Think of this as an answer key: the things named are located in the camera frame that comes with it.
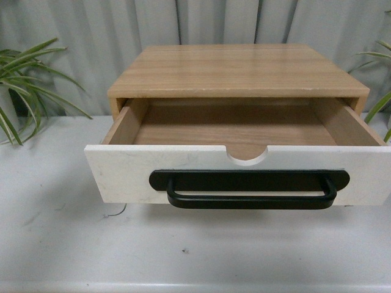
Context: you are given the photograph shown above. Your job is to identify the light wooden drawer cabinet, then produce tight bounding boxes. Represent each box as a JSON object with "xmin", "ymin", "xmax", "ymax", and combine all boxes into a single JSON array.
[{"xmin": 108, "ymin": 44, "xmax": 370, "ymax": 118}]

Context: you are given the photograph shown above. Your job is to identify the grey pleated curtain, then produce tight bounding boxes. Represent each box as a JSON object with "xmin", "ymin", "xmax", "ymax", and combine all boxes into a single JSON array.
[{"xmin": 1, "ymin": 1, "xmax": 390, "ymax": 115}]

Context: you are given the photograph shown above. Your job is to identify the green plant on left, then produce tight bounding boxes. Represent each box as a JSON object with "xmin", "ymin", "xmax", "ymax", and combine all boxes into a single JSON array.
[{"xmin": 1, "ymin": 38, "xmax": 92, "ymax": 146}]

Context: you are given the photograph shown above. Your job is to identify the green plant on right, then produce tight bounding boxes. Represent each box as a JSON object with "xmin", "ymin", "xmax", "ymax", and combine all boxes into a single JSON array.
[{"xmin": 348, "ymin": 40, "xmax": 390, "ymax": 125}]

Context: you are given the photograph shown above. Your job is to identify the green plant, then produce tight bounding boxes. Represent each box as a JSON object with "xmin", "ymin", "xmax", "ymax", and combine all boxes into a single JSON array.
[
  {"xmin": 1, "ymin": 38, "xmax": 92, "ymax": 146},
  {"xmin": 348, "ymin": 40, "xmax": 390, "ymax": 125}
]

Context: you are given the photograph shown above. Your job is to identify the white drawer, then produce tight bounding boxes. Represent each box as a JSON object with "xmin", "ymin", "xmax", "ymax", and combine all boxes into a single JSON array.
[{"xmin": 85, "ymin": 98, "xmax": 390, "ymax": 205}]

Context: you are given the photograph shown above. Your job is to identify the black drawer handle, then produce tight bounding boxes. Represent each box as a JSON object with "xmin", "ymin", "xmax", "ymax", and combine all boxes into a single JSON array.
[{"xmin": 149, "ymin": 170, "xmax": 350, "ymax": 210}]

